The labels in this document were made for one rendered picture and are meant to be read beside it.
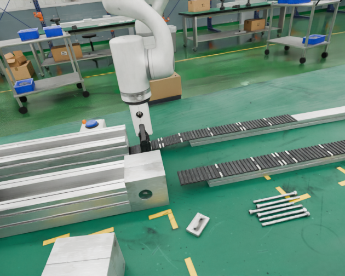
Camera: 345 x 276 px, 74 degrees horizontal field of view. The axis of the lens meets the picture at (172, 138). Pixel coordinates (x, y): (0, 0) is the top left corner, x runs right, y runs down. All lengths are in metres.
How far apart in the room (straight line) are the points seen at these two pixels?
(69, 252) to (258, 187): 0.44
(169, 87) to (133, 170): 0.66
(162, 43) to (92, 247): 0.45
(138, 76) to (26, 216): 0.40
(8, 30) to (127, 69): 7.94
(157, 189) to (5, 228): 0.34
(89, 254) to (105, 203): 0.16
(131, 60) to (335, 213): 0.57
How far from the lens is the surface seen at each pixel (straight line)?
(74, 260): 0.43
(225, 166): 0.63
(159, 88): 1.11
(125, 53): 0.59
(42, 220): 0.61
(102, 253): 0.42
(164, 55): 0.59
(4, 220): 0.63
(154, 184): 0.52
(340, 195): 0.67
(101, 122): 0.86
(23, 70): 5.62
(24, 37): 3.64
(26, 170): 0.78
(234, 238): 0.52
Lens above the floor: 1.21
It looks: 32 degrees down
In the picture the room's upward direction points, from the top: 6 degrees counter-clockwise
